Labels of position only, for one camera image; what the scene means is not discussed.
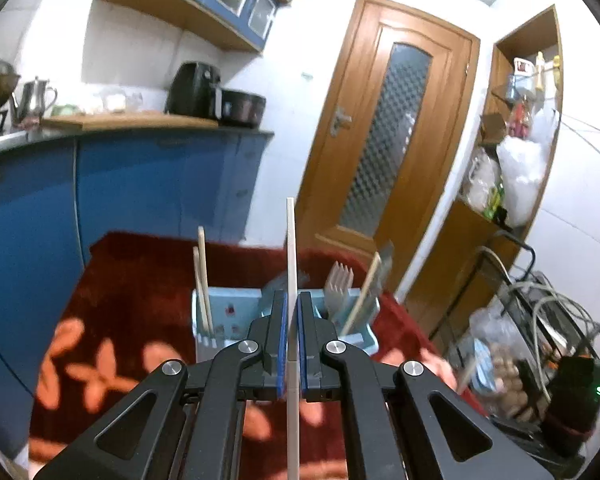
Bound wooden chopstick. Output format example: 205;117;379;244
192;246;209;334
340;252;382;337
197;226;214;336

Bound metal kettle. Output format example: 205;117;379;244
10;77;59;122

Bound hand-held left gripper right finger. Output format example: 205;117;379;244
298;290;556;480

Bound black air fryer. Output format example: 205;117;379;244
164;61;224;117

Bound grey cable bundle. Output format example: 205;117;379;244
497;280;600;401

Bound red floral blanket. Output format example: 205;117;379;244
27;231;487;480

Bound wire rack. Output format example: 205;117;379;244
445;244;600;456

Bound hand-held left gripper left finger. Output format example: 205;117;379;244
32;290;287;480

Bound white plastic bag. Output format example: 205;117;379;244
496;109;559;227

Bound wooden shelf unit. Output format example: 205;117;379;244
404;5;564;343

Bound white plastic fork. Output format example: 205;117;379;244
324;260;355;323

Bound pile of eggs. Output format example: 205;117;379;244
484;349;528;413

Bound light blue utensil box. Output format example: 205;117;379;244
191;285;381;367

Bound wooden door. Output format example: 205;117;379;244
295;0;482;303

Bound metal door handle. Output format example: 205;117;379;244
329;106;354;137

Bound black device with green light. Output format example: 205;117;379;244
539;355;600;457

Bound blue base cabinets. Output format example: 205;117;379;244
0;127;275;461

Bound cream chopstick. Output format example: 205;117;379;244
285;197;301;480

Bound black rice cooker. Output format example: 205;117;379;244
215;87;267;129

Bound wooden cutting board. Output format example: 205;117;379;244
40;111;220;131

